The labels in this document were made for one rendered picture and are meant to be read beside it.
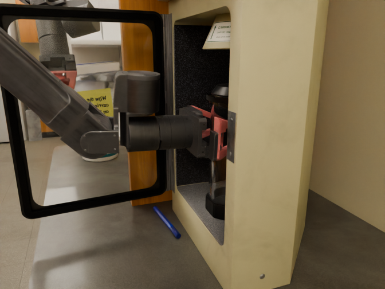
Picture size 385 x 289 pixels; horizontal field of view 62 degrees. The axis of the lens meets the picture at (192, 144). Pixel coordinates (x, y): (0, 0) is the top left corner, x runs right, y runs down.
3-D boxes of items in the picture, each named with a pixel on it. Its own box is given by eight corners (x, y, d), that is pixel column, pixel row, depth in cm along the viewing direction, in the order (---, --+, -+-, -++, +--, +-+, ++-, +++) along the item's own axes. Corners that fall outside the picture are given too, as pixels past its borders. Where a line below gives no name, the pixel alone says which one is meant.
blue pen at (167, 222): (152, 206, 78) (176, 234, 66) (157, 205, 79) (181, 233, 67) (153, 210, 79) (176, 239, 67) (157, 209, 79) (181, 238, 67)
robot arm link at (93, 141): (84, 135, 55) (80, 154, 47) (81, 66, 51) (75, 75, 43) (154, 134, 58) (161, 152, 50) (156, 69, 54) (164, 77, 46)
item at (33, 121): (42, 140, 60) (39, 110, 58) (28, 141, 59) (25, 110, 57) (42, 138, 61) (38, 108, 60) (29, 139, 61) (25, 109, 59)
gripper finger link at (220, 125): (240, 109, 58) (191, 111, 55) (261, 117, 52) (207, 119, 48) (237, 146, 60) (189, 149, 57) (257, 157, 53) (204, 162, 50)
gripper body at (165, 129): (188, 107, 60) (149, 108, 57) (209, 118, 50) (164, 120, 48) (187, 141, 61) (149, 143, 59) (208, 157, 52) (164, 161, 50)
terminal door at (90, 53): (167, 194, 76) (162, 11, 65) (22, 221, 64) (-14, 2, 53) (165, 192, 77) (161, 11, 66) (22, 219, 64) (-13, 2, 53)
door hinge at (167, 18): (172, 189, 78) (168, 14, 67) (175, 193, 75) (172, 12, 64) (165, 190, 77) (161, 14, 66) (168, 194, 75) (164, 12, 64)
